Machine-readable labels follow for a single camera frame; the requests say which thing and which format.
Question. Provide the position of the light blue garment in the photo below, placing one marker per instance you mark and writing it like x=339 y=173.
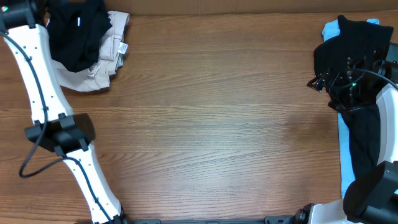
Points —
x=331 y=29

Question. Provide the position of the black t-shirt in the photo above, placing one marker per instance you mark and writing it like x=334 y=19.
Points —
x=75 y=30

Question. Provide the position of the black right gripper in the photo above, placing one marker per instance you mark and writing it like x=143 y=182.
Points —
x=337 y=78

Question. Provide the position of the beige folded trousers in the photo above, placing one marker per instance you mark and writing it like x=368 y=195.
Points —
x=111 y=51

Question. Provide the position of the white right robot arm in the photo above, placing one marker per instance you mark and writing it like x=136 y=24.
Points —
x=372 y=198

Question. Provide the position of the black garment with logo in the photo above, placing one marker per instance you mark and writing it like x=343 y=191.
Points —
x=357 y=39

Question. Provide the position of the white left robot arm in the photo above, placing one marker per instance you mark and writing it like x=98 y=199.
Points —
x=56 y=127

